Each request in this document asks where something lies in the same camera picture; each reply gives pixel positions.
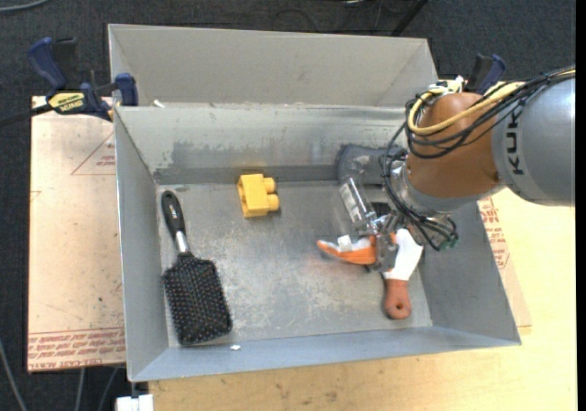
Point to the orange and white toy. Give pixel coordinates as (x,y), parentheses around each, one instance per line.
(350,253)

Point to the grey metal bin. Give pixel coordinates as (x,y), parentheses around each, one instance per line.
(284,285)

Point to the yellow toy brick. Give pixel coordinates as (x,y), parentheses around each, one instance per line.
(252,198)

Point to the black hairbrush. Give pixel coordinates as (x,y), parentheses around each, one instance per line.
(197,304)

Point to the brown cardboard board red print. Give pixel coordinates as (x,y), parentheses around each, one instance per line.
(68,217)

